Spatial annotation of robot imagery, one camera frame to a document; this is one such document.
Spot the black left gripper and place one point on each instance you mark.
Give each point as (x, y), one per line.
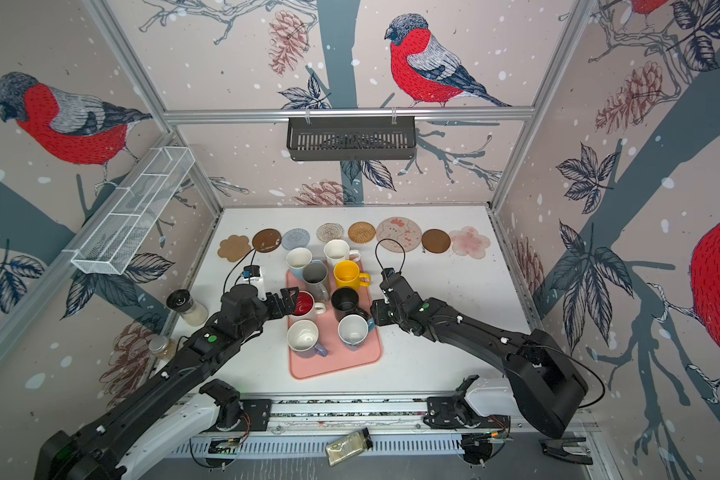
(278, 310)

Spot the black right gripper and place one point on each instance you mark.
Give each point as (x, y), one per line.
(376, 313)

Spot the white blue handled mug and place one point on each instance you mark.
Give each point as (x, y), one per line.
(353, 330)

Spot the black mug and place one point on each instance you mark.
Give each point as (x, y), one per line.
(345, 301)

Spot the grey mug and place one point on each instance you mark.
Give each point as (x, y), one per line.
(315, 277)

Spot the yellow mug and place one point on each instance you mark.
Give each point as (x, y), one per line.
(348, 274)

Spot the dark brown glossy coaster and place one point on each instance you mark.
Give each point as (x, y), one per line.
(266, 240)

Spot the grey round felt coaster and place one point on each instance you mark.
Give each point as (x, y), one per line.
(295, 238)

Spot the tan paw shaped coaster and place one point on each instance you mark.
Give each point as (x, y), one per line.
(234, 248)

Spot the round bunny print coaster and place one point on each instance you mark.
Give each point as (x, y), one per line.
(398, 234)

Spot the brown round wooden coaster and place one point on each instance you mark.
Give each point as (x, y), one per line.
(436, 241)

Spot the multicolour zigzag woven coaster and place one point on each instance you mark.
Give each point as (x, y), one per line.
(329, 231)

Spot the pink flower shaped coaster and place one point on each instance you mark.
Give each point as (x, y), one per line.
(468, 241)

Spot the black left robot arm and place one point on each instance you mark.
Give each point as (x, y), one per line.
(180, 401)

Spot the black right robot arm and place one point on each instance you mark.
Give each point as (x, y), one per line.
(547, 387)

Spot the brown rattan woven coaster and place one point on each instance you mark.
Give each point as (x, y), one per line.
(361, 232)

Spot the red interior white mug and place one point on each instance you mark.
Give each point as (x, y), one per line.
(307, 307)

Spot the light blue mug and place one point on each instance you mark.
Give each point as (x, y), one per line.
(297, 260)

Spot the pink rectangular tray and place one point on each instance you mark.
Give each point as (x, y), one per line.
(339, 357)

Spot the white faceted mug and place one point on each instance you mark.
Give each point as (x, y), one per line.
(337, 251)

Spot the black lid spice jar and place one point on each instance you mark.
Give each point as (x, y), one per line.
(192, 312)

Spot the gold lid spice jar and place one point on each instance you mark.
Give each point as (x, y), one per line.
(162, 347)

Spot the fallen spice jar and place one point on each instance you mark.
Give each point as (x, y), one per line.
(349, 446)

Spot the black clamp tool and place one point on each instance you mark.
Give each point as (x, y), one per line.
(559, 449)

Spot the white purple handled mug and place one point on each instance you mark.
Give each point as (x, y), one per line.
(303, 339)

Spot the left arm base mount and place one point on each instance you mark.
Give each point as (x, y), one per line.
(240, 414)

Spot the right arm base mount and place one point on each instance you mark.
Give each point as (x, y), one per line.
(454, 412)

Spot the black hanging wire basket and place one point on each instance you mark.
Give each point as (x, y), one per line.
(351, 138)

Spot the white wire mesh shelf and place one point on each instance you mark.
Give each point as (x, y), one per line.
(117, 238)

